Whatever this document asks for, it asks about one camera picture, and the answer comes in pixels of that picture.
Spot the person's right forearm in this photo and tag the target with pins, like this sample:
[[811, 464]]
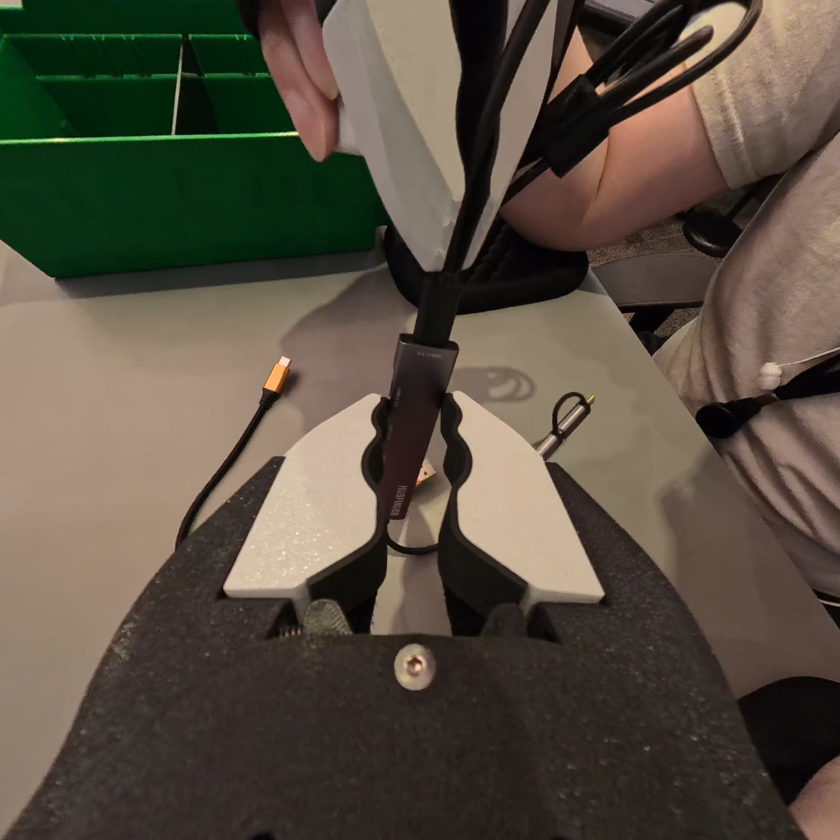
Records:
[[643, 170]]

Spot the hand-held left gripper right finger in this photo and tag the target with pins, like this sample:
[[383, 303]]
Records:
[[518, 518]]

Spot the dark grey usb hub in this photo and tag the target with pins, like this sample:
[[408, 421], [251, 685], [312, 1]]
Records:
[[417, 420]]

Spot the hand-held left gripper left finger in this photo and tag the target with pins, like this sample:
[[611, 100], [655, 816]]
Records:
[[308, 499]]

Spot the person in beige shirt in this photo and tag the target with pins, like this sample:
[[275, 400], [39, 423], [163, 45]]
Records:
[[774, 295]]

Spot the person's leg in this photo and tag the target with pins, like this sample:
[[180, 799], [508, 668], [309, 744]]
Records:
[[787, 722]]

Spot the black mesh armrest pad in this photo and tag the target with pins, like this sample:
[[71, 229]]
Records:
[[525, 275]]

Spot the person's right hand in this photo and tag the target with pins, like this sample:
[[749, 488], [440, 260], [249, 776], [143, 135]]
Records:
[[298, 72]]

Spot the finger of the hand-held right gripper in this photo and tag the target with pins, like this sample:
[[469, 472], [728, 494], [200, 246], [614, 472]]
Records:
[[400, 118], [528, 85]]

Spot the green plastic bin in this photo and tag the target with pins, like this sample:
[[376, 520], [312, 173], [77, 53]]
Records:
[[164, 190]]

